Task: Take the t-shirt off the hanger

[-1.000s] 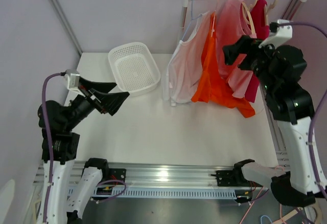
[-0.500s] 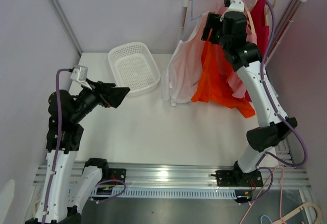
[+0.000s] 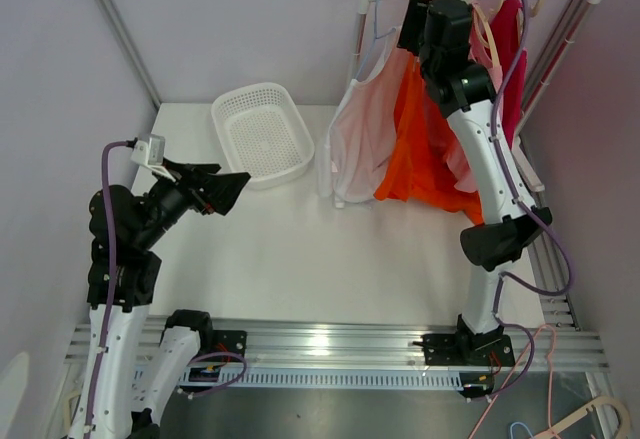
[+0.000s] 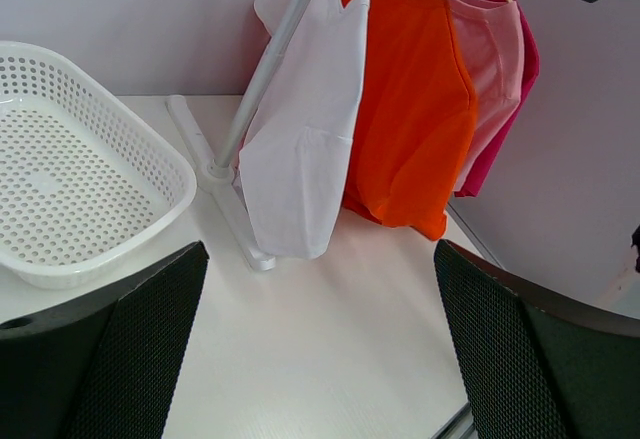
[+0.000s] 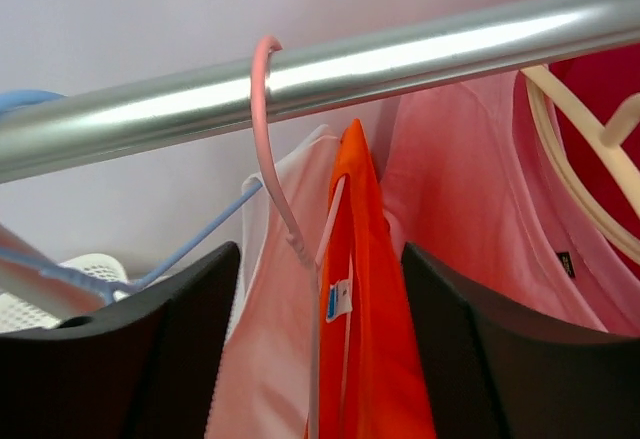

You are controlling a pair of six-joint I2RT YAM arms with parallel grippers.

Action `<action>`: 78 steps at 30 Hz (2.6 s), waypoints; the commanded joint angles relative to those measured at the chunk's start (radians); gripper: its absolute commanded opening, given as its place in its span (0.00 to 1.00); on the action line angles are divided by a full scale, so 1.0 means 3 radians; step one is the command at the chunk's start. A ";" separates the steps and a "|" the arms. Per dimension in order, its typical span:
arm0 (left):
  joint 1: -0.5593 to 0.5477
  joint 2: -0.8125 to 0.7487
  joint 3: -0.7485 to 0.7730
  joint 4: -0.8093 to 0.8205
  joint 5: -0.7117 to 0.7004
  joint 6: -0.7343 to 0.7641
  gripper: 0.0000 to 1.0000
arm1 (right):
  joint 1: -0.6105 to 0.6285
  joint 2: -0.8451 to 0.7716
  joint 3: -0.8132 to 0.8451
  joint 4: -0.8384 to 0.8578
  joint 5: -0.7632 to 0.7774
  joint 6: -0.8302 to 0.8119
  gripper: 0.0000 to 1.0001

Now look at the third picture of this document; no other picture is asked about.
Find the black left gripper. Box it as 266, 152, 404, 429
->
134, 156, 249, 248

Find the cream wooden hanger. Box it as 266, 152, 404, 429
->
472, 0, 505, 67

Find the orange t shirt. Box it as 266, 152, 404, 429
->
374, 57, 483, 225

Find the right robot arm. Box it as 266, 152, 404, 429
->
399, 0, 552, 364

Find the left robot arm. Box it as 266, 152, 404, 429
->
68, 160, 250, 438

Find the crimson t shirt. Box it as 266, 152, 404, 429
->
490, 0, 527, 147

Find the pale pink t shirt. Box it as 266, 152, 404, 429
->
315, 28, 409, 203

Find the cream hanger at left floor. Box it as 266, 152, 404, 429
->
62, 389, 81, 434

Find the wooden hanger on floor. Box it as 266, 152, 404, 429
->
535, 396, 632, 439

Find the white plastic basket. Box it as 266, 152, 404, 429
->
211, 82, 315, 190

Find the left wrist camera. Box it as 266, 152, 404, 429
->
130, 134, 175, 182

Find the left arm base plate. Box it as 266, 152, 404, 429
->
200, 330, 247, 363

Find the white slotted cable duct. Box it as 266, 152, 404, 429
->
84, 368, 464, 391

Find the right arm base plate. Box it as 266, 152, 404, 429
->
411, 329, 515, 367

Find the pink wire hanger on floor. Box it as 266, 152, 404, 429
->
467, 323, 559, 439

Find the blue wire hanger on floor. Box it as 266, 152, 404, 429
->
508, 421, 534, 439

